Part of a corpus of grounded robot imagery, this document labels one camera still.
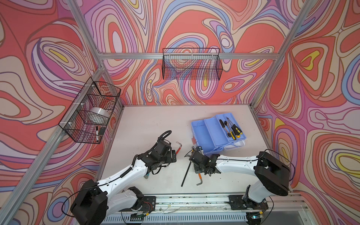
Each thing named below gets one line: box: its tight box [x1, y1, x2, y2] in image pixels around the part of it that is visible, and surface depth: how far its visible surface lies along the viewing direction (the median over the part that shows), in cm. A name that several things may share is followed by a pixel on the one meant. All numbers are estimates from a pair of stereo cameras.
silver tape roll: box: [86, 106, 111, 121], surface depth 73 cm
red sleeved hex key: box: [175, 141, 183, 155], surface depth 96 cm
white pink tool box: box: [191, 112, 247, 155], surface depth 94 cm
